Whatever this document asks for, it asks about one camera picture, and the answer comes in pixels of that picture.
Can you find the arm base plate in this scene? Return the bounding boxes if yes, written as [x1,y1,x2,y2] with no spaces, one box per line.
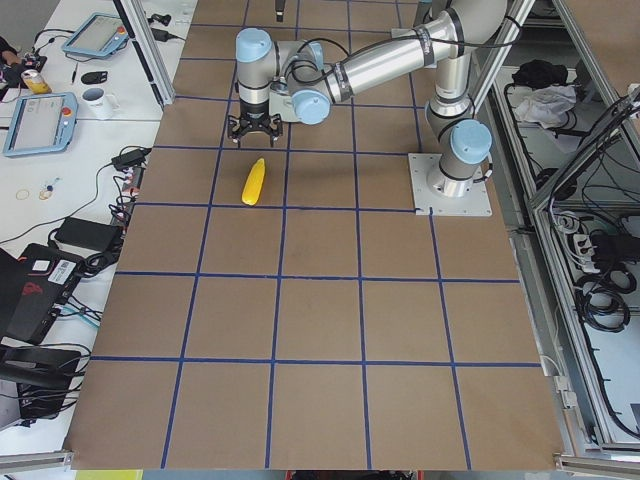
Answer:
[408,153,492,217]

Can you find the black cable coil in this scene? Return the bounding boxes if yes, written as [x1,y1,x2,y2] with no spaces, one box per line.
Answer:
[574,272,632,332]

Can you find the yellow drink can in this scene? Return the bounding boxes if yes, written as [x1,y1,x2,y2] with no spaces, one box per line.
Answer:
[21,69,52,95]

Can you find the white cloth pile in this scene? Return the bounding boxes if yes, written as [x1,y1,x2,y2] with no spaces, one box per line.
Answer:
[514,86,577,128]

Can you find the far teach pendant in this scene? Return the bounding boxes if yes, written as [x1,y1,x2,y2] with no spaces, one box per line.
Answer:
[62,12,129,58]

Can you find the near teach pendant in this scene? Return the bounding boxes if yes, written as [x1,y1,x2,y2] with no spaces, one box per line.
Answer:
[2,92,78,157]

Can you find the black laptop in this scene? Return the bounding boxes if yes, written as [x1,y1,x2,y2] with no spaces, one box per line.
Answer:
[1,243,83,345]

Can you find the black power adapter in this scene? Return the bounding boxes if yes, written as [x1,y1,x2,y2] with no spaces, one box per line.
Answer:
[54,217,122,252]

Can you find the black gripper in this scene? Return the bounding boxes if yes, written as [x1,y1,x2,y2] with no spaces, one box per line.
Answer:
[226,100,283,147]

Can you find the yellow corn cob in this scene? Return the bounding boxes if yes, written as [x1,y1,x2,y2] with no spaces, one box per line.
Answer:
[241,158,266,206]

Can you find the teach pendant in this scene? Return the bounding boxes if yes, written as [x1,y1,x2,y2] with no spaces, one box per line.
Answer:
[2,92,78,157]
[62,12,129,58]

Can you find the black round case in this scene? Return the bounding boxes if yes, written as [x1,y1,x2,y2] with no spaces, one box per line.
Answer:
[81,71,108,85]

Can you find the white mug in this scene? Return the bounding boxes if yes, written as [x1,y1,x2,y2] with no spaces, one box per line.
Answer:
[82,88,120,120]

